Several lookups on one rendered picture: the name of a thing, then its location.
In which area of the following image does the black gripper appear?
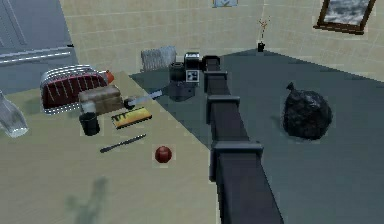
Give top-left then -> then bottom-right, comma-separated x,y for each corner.
123,61 -> 198,111

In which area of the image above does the red apple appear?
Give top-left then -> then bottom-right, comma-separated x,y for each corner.
154,145 -> 174,164

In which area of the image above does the yellow sponge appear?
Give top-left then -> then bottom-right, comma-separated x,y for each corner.
110,106 -> 153,130

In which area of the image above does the grey ribbed bin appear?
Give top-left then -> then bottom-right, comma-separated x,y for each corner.
140,45 -> 178,72

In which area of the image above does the brown bread loaf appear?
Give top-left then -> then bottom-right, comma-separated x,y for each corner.
78,84 -> 125,115

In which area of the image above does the dark table knife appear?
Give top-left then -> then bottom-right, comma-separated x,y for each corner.
99,133 -> 148,154

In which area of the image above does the black cup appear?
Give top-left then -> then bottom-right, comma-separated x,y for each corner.
78,101 -> 101,137

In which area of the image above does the red toaster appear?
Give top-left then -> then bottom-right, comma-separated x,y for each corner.
39,64 -> 110,115

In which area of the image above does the small pale framed picture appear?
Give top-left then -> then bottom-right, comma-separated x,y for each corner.
212,0 -> 239,9

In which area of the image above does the black vase with twigs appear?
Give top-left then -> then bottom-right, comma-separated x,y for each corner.
256,17 -> 272,53

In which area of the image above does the grey room door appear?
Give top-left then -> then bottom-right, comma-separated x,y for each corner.
0,0 -> 79,66

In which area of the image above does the clear glass bottle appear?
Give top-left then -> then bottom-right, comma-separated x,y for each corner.
0,89 -> 30,139

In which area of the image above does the black garbage bag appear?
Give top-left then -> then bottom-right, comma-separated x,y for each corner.
282,81 -> 334,141

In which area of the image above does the brown framed picture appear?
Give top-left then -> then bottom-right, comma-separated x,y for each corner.
312,0 -> 378,36

